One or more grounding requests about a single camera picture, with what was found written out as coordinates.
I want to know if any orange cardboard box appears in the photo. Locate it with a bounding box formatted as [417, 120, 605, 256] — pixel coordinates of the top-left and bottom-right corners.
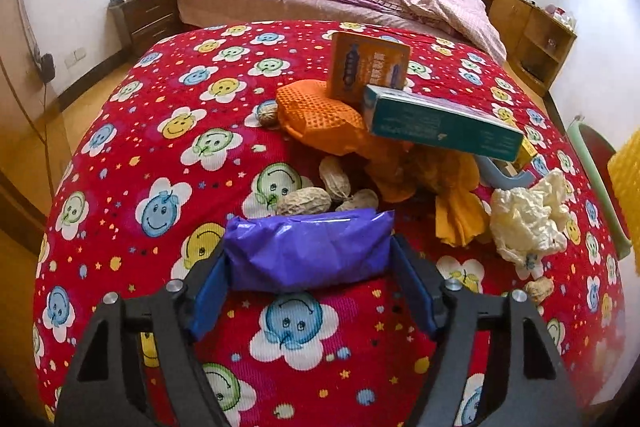
[326, 30, 411, 104]

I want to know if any purple plastic wrapper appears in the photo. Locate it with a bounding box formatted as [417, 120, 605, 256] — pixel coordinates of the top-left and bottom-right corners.
[224, 208, 395, 294]

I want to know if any dark wooden nightstand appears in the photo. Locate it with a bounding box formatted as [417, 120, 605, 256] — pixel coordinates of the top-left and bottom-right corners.
[108, 0, 183, 57]

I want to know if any white tissue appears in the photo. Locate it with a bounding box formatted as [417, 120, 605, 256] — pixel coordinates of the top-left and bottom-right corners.
[489, 169, 570, 269]

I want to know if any long wooden cabinet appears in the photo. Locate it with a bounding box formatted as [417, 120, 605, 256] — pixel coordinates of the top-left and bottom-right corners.
[482, 0, 576, 96]

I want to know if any peanut shell near edge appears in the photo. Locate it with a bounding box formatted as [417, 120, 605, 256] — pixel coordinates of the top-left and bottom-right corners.
[524, 277, 554, 306]

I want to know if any peanut shell upright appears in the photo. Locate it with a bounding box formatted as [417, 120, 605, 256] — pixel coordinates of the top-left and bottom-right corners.
[319, 156, 352, 202]

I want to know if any teal white cardboard box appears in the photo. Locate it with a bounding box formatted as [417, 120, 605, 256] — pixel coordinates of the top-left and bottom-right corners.
[362, 84, 524, 161]

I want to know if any green red trash bin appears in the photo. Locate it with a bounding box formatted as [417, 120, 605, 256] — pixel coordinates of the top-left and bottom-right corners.
[566, 118, 632, 260]

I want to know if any black wall plug adapter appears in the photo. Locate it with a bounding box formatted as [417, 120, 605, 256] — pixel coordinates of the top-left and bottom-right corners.
[39, 53, 56, 84]

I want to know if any green striped wrapper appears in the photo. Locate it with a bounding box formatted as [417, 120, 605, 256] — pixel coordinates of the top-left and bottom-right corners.
[474, 155, 536, 190]

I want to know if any peanut shell right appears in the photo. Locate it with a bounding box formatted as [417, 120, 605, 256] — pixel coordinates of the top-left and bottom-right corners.
[336, 188, 378, 211]

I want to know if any walnut beside orange bag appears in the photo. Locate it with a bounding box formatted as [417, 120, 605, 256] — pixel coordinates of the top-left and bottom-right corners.
[256, 100, 279, 127]

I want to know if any red smiley flower blanket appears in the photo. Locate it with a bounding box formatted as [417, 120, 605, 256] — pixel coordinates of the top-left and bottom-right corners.
[32, 22, 625, 426]

